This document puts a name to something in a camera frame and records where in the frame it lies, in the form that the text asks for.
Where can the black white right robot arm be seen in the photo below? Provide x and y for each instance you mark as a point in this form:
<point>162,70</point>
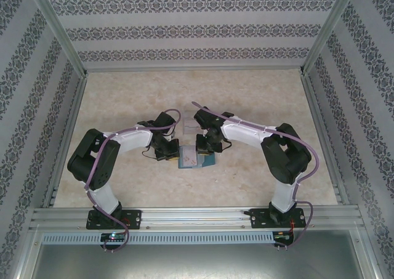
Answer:
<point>246,131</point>

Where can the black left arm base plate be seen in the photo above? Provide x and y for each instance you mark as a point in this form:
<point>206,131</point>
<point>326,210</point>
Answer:
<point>135,219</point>

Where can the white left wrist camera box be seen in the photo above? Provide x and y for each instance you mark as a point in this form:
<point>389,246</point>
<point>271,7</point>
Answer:
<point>171,135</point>

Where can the grey metal panel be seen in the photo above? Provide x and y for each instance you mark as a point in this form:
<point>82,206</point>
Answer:
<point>197,263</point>

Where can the teal leather card holder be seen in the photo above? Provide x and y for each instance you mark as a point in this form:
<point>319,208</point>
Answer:
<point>208,162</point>

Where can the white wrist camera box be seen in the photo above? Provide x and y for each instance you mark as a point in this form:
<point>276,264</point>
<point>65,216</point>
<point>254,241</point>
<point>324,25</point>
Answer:
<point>203,135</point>
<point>171,135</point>

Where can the aluminium side rail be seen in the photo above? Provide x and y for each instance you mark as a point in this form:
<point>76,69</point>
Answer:
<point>74,112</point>
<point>317,112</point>

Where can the aluminium mounting rail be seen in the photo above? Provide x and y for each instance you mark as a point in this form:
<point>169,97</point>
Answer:
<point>191,219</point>

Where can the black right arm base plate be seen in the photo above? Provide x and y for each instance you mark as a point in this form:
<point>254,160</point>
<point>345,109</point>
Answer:
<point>258,219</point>

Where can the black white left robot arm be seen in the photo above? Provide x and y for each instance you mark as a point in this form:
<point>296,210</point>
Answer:
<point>132,139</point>

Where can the aluminium frame post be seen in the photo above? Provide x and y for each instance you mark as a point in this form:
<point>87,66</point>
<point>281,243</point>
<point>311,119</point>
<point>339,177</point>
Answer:
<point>328,29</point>
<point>59,29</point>

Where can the aluminium back rail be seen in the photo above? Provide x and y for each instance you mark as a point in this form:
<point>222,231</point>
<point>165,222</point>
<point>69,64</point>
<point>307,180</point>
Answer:
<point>194,69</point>

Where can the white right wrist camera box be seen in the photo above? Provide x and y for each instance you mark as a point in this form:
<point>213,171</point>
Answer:
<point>203,135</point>

